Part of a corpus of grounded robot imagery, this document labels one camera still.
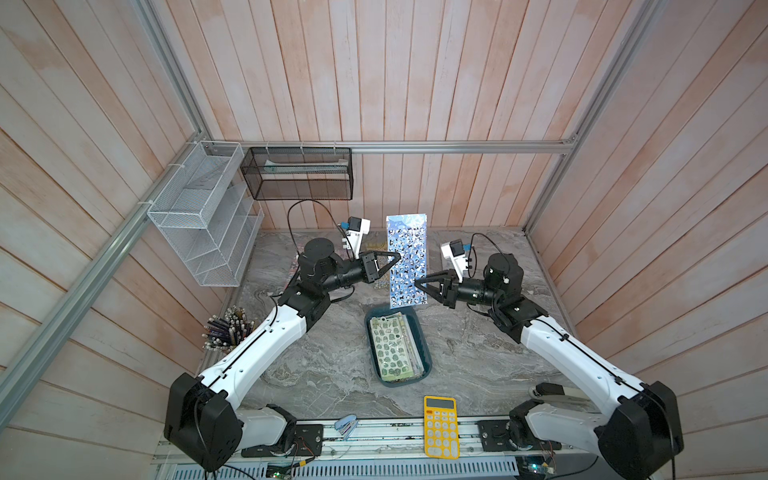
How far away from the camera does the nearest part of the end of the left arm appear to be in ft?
1.79

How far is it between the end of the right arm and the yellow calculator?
32 cm

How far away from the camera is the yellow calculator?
73 centimetres

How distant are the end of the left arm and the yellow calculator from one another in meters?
0.42

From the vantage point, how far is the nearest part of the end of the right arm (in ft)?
1.91

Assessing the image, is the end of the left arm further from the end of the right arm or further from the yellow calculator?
the yellow calculator
